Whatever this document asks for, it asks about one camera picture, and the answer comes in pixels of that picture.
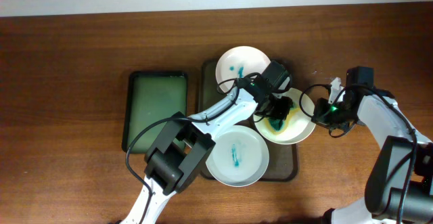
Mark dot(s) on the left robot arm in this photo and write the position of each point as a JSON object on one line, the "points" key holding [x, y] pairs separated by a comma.
{"points": [[185, 143]]}

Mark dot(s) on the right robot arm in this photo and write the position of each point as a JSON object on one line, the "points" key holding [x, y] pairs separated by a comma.
{"points": [[399, 188]]}

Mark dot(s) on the white plate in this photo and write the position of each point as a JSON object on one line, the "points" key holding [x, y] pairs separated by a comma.
{"points": [[239, 158], [296, 127], [237, 63]]}

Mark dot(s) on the brown serving tray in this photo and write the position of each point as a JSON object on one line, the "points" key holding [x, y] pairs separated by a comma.
{"points": [[283, 162]]}

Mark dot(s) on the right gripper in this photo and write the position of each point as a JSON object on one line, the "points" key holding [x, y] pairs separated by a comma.
{"points": [[319, 118]]}

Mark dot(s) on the green water tray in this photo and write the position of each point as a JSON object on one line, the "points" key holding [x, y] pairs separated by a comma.
{"points": [[151, 96]]}

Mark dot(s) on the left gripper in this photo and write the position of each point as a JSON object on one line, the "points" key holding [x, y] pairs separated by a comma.
{"points": [[287, 103]]}

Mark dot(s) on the green and yellow sponge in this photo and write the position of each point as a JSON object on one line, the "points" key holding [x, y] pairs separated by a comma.
{"points": [[280, 125]]}

